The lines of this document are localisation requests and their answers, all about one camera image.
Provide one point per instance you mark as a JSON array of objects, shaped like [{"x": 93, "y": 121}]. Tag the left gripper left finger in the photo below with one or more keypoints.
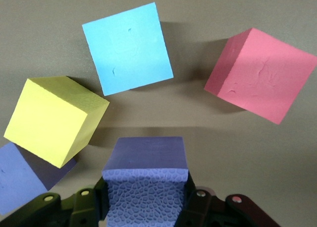
[{"x": 62, "y": 212}]

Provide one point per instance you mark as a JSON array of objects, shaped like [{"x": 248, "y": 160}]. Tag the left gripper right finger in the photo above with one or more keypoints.
[{"x": 223, "y": 212}]

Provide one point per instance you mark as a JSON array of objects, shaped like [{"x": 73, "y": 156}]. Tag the purple foam block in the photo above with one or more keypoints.
[
  {"x": 146, "y": 157},
  {"x": 17, "y": 177}
]

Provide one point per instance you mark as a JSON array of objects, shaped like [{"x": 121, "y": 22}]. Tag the yellow foam block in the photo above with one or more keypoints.
[{"x": 49, "y": 120}]

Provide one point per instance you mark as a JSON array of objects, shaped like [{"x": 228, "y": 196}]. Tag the red foam block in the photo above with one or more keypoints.
[{"x": 262, "y": 78}]

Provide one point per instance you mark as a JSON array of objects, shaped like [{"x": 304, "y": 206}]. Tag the blue foam block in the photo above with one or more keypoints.
[{"x": 126, "y": 51}]

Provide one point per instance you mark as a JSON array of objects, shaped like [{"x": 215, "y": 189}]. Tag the brown table mat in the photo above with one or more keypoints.
[{"x": 37, "y": 26}]

